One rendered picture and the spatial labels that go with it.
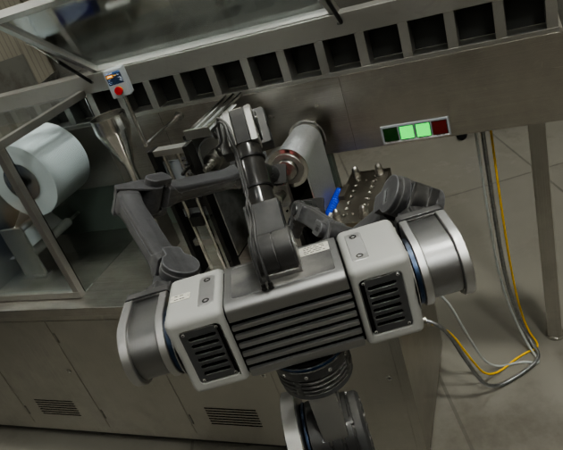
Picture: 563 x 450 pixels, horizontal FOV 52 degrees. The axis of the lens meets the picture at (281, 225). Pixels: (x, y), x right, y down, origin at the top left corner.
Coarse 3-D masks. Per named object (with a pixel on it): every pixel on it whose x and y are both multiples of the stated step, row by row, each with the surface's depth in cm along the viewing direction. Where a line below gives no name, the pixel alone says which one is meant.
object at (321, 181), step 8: (320, 160) 214; (320, 168) 213; (328, 168) 221; (312, 176) 204; (320, 176) 212; (328, 176) 220; (312, 184) 204; (320, 184) 211; (328, 184) 219; (312, 192) 204; (320, 192) 210; (328, 192) 219; (328, 200) 218
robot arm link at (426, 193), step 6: (414, 186) 108; (420, 186) 110; (426, 186) 111; (414, 192) 108; (420, 192) 109; (426, 192) 109; (432, 192) 109; (438, 192) 109; (414, 198) 108; (420, 198) 109; (426, 198) 109; (432, 198) 109; (408, 204) 108; (414, 204) 109; (420, 204) 109; (426, 204) 109; (432, 204) 109
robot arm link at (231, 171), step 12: (228, 168) 171; (156, 180) 145; (168, 180) 148; (180, 180) 156; (192, 180) 158; (204, 180) 160; (216, 180) 163; (228, 180) 167; (168, 192) 149; (180, 192) 152; (192, 192) 156; (204, 192) 160; (216, 192) 165; (168, 204) 151; (156, 216) 151
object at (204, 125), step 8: (224, 96) 229; (232, 96) 227; (216, 104) 222; (224, 104) 220; (232, 104) 219; (208, 112) 216; (216, 112) 214; (200, 120) 210; (208, 120) 208; (192, 128) 205; (200, 128) 200; (208, 128) 199; (192, 136) 202; (200, 136) 201; (208, 136) 200
